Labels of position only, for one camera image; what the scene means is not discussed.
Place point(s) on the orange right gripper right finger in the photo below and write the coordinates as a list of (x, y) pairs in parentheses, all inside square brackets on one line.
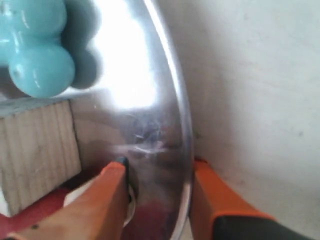
[(219, 213)]

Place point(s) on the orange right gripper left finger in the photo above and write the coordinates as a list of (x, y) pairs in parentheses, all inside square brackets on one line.
[(99, 213)]

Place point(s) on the large round metal plate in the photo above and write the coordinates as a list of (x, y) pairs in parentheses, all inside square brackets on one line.
[(128, 99)]

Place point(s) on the small wooden block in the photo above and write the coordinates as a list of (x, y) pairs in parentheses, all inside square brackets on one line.
[(38, 152)]

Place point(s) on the turquoise rubber bone toy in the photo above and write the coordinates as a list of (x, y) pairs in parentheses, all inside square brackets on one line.
[(31, 48)]

